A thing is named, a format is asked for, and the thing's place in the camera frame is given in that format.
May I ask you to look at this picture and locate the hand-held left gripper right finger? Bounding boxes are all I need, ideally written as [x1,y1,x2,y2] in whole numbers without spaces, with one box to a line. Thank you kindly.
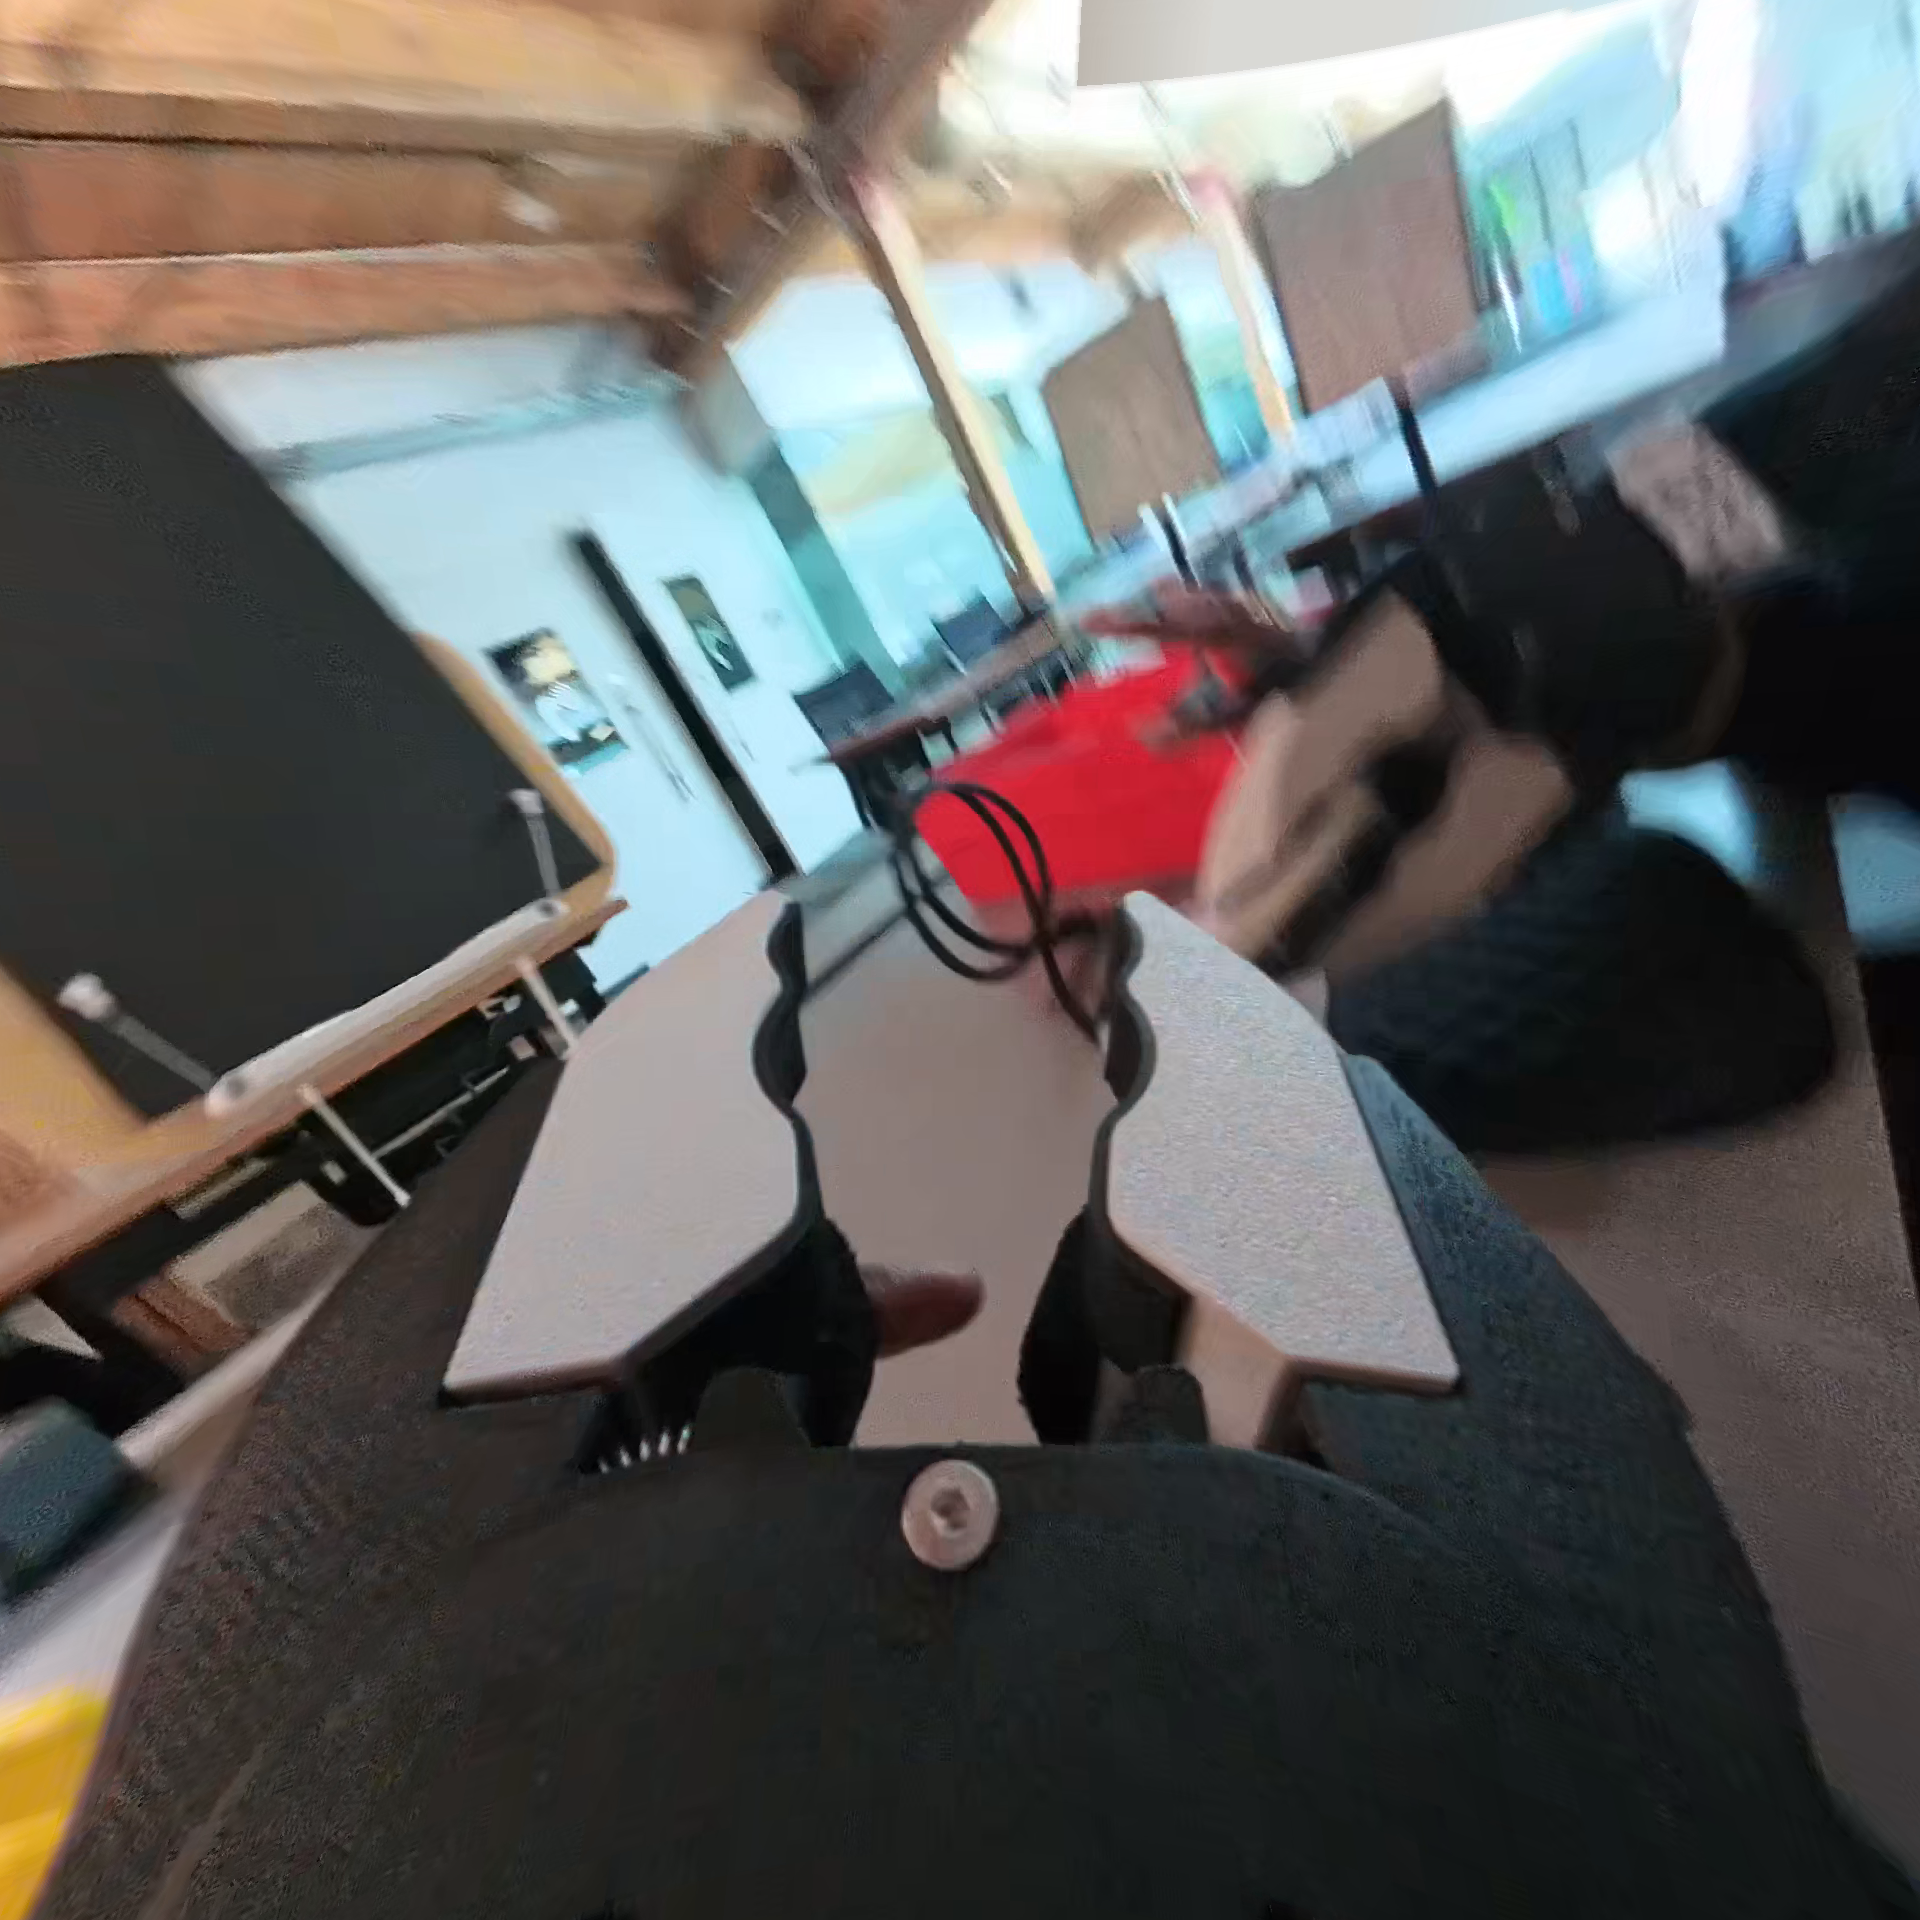
[1097,892,1464,1450]

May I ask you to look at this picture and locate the wooden desk black legs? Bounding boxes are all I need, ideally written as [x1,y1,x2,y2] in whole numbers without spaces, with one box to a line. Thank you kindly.
[0,896,629,1360]

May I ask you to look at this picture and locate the wooden column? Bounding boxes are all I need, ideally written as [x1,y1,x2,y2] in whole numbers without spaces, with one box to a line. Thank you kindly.
[849,172,1056,606]

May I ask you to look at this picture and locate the black door post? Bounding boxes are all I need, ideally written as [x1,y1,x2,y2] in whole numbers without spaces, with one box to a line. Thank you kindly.
[571,528,800,885]

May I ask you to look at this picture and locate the black office chair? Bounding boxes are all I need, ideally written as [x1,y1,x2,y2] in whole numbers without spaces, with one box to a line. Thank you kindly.
[792,660,904,797]
[930,589,1038,693]

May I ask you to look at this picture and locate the door window with phone sign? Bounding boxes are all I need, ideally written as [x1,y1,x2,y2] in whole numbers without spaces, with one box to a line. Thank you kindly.
[485,627,626,778]

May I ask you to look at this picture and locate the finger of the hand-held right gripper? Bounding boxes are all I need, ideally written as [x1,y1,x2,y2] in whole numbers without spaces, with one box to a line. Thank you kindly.
[1201,589,1454,909]
[1266,731,1579,980]

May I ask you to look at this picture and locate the brown wooden panel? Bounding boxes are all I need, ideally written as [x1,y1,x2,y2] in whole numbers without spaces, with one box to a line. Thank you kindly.
[1041,296,1227,544]
[1248,103,1490,416]

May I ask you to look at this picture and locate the dark phone sign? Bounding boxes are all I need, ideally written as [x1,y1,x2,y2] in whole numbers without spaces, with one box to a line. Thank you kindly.
[661,574,758,695]

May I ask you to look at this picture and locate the yellow plastic bin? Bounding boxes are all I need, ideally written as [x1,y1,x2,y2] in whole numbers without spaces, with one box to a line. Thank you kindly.
[0,1685,120,1920]

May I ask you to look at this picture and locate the black round cushion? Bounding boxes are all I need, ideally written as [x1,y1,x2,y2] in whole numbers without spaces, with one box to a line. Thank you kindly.
[1323,822,1842,1162]

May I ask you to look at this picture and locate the long wooden table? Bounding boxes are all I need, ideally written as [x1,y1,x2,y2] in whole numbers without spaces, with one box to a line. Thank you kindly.
[814,621,1089,804]

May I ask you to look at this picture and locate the wood-framed black board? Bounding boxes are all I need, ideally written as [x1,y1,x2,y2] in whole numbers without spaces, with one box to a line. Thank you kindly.
[0,355,619,1123]

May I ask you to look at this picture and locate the person's left hand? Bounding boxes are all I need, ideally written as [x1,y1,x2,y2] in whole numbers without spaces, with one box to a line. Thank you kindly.
[870,1269,987,1360]

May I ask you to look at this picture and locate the person's right forearm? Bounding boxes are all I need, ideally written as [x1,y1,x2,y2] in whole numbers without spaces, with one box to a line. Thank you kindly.
[1709,240,1920,804]

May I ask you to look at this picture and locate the red plastic bin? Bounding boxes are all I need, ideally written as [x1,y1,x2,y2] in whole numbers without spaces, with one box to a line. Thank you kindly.
[912,648,1280,904]

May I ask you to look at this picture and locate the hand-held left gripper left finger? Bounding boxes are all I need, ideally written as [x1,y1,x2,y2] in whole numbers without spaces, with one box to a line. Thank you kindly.
[440,893,826,1403]

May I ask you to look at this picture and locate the black hdmi cable green plugs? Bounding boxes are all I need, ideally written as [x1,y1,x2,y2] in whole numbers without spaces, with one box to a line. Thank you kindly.
[890,779,1124,1046]

